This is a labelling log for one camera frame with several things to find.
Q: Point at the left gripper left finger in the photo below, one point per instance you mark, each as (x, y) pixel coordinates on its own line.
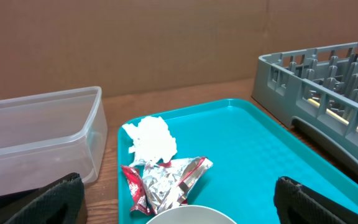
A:
(60, 202)

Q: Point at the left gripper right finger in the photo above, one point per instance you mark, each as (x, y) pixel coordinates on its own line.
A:
(298, 204)

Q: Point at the white napkin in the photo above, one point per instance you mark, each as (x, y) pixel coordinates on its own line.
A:
(152, 141)

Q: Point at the grey dishwasher rack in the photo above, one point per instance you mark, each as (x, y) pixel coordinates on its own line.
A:
(329, 75)

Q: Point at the clear plastic bin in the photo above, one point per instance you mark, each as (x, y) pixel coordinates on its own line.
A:
(45, 137)

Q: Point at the teal serving tray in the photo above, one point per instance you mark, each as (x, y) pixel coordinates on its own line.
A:
(249, 152)

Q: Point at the red snack wrapper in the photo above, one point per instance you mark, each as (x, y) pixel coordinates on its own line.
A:
(137, 190)

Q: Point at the yellow plastic utensil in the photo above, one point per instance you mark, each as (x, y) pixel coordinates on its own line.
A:
(329, 112)

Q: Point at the grey bowl with grains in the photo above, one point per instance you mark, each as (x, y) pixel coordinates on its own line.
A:
(191, 214)

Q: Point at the silver foil wrapper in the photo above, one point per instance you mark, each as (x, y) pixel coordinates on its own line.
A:
(167, 185)

